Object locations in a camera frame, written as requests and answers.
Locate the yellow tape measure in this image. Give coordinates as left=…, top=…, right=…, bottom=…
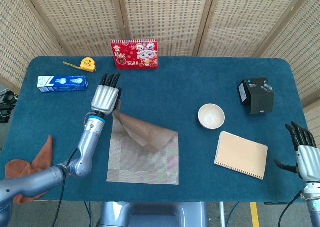
left=62, top=57, right=97, bottom=74

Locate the kraft cover spiral notebook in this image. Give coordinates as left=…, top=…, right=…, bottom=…
left=214, top=131, right=268, bottom=181

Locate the cream white bowl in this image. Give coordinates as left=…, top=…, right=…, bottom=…
left=198, top=103, right=226, bottom=130

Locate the white table leg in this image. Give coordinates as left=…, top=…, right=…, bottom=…
left=219, top=201, right=226, bottom=227

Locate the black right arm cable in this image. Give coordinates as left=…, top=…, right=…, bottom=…
left=278, top=190, right=305, bottom=227

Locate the red desk calendar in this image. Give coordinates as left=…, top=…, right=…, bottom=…
left=111, top=39, right=159, bottom=70

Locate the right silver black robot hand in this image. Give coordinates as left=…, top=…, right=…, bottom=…
left=273, top=121, right=320, bottom=182

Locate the black cable bundle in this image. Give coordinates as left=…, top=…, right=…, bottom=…
left=0, top=91, right=19, bottom=124

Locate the blue felt table cover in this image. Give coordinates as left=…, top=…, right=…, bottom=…
left=4, top=56, right=313, bottom=203

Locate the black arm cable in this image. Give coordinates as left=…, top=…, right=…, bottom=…
left=278, top=190, right=305, bottom=227
left=57, top=148, right=80, bottom=227

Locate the blue toothpaste box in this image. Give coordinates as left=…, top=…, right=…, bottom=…
left=37, top=75, right=89, bottom=94

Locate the beige woven placemat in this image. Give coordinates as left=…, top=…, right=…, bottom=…
left=106, top=99, right=180, bottom=186

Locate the rust brown cloth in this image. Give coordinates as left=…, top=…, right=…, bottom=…
left=5, top=134, right=54, bottom=205

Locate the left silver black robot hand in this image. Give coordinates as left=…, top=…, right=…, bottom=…
left=90, top=73, right=123, bottom=116

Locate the blue cable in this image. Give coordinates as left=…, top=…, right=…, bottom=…
left=226, top=201, right=241, bottom=227
left=84, top=201, right=93, bottom=227

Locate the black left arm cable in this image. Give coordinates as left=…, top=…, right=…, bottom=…
left=57, top=148, right=80, bottom=227

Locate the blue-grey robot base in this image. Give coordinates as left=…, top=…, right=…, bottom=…
left=99, top=201, right=208, bottom=227

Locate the woven bamboo folding screen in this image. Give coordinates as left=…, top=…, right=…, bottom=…
left=0, top=0, right=320, bottom=108

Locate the black cardboard box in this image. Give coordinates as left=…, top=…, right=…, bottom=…
left=237, top=77, right=276, bottom=116

